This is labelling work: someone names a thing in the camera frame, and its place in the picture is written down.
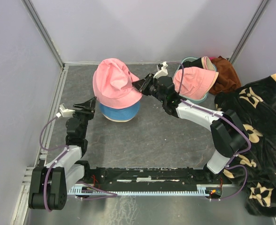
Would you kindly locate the left aluminium corner post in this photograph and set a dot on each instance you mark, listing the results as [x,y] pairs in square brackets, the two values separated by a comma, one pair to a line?
[42,30]

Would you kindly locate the light blue cable duct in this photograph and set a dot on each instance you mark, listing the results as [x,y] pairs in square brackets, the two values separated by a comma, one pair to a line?
[195,191]

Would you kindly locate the blue bucket hat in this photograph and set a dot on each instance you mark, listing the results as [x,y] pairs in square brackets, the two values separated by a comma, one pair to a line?
[120,114]

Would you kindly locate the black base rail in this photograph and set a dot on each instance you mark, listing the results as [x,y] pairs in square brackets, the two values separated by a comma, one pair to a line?
[117,179]

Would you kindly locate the pink bucket hat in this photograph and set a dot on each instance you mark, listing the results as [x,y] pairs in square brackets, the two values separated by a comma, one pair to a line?
[112,84]
[195,83]

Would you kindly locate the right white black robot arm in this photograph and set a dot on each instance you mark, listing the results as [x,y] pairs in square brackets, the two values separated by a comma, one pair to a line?
[228,133]

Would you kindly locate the aluminium corner post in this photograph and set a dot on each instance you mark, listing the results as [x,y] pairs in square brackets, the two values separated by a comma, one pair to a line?
[249,29]
[42,30]

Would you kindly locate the beige bucket hat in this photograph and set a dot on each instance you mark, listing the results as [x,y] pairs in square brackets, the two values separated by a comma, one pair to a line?
[120,121]

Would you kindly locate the black floral blanket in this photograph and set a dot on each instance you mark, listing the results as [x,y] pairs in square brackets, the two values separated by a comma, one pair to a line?
[255,170]

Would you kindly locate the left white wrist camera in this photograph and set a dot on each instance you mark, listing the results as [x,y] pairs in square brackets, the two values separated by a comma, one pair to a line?
[64,112]

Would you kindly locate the teal plastic basket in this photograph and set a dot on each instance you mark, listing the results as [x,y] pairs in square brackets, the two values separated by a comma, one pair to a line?
[204,96]

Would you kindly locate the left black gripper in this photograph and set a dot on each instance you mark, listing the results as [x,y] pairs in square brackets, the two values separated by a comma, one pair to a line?
[90,104]

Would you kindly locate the beige pink stacked hats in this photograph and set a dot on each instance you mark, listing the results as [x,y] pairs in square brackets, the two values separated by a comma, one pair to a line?
[207,64]

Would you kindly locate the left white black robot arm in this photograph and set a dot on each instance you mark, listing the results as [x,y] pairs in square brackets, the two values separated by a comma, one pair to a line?
[51,182]

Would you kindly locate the right aluminium corner post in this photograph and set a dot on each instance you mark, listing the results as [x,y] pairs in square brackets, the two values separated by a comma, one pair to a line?
[249,29]

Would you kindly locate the brown cloth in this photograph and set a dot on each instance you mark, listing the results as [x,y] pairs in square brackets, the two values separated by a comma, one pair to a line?
[227,80]

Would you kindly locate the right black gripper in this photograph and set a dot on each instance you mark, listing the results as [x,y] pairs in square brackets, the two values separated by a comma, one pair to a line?
[142,85]

